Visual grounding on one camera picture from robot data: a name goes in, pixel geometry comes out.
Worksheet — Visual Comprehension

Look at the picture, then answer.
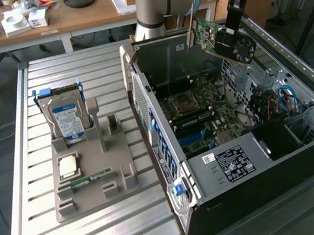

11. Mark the green graphics card black fan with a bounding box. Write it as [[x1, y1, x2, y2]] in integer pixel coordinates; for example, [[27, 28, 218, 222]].
[[182, 10, 260, 75]]

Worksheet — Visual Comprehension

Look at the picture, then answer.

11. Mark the hard disk in blue caddy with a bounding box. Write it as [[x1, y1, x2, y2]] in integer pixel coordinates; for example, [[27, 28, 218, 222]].
[[30, 77, 98, 150]]

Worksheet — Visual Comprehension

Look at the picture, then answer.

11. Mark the metal disk bay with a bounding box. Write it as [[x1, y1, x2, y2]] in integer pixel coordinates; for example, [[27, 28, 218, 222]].
[[282, 106, 314, 149]]

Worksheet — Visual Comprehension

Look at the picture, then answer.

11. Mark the metal CPU socket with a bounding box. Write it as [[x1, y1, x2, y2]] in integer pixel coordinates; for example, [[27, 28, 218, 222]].
[[168, 92, 198, 118]]

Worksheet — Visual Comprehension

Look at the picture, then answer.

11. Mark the blue data wire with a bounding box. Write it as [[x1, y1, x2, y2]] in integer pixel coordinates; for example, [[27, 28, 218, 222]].
[[277, 83, 303, 118]]

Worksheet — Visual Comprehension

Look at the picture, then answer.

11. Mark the grey power supply unit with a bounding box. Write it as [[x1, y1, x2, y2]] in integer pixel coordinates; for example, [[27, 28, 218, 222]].
[[184, 130, 277, 199]]

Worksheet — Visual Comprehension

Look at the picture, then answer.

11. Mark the green loose RAM stick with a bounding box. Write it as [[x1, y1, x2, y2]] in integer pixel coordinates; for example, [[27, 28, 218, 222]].
[[57, 168, 114, 191]]

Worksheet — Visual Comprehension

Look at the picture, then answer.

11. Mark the white box with tape roll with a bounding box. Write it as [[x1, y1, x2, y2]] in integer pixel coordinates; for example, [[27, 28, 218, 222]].
[[0, 11, 33, 39]]

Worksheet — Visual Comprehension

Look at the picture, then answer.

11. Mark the small white box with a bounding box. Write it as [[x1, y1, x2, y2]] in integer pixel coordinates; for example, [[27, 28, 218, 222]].
[[27, 8, 51, 30]]

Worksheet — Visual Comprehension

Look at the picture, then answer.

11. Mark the CPU chip with metal lid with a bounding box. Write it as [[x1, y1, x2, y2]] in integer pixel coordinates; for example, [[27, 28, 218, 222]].
[[56, 155, 81, 180]]

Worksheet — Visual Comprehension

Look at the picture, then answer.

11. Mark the blue case release latch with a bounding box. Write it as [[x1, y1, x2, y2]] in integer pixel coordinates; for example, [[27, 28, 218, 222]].
[[170, 181, 187, 198]]

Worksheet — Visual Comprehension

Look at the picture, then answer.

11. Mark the black open PC case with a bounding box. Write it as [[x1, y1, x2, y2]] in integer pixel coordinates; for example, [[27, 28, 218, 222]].
[[115, 2, 314, 235]]

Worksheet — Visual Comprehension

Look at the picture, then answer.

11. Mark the grey printed parts rack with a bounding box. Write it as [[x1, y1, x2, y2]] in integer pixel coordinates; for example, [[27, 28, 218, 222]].
[[36, 92, 145, 225]]

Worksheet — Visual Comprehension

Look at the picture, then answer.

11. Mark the green motherboard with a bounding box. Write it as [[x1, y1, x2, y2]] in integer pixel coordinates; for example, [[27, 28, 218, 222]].
[[156, 69, 259, 163]]

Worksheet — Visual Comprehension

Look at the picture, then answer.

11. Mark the white booklet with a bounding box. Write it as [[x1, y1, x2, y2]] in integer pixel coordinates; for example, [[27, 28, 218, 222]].
[[111, 0, 139, 17]]

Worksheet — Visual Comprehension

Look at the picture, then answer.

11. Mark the wooden desk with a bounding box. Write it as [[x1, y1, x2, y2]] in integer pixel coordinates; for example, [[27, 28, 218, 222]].
[[0, 0, 225, 65]]

